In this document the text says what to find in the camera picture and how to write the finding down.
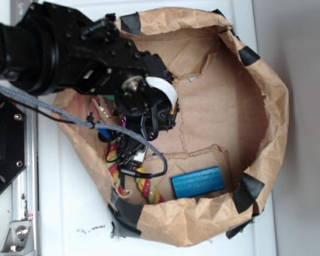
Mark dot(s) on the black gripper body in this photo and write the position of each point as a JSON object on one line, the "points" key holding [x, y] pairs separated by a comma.
{"points": [[65, 49]]}

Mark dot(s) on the blue rectangular block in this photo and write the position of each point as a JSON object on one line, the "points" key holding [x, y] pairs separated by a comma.
{"points": [[198, 183]]}

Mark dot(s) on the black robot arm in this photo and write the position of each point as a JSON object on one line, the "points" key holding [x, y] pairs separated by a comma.
{"points": [[12, 54]]}

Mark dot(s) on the brown paper bag bin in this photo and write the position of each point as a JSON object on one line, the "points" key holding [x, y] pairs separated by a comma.
{"points": [[234, 114]]}

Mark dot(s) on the aluminium extrusion rail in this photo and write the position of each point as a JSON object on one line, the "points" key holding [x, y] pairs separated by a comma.
{"points": [[25, 186]]}

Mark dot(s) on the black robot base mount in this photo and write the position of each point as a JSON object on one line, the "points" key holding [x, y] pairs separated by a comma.
{"points": [[12, 142]]}

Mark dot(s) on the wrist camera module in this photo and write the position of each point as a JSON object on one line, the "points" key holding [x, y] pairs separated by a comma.
{"points": [[162, 100]]}

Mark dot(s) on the multicolour twisted rope toy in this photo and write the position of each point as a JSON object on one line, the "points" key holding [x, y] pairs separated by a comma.
{"points": [[145, 186]]}

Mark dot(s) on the silver corner bracket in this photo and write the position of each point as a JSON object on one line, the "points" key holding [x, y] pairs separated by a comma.
{"points": [[19, 240]]}

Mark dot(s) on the silver keys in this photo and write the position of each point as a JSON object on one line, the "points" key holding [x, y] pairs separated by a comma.
{"points": [[102, 109]]}

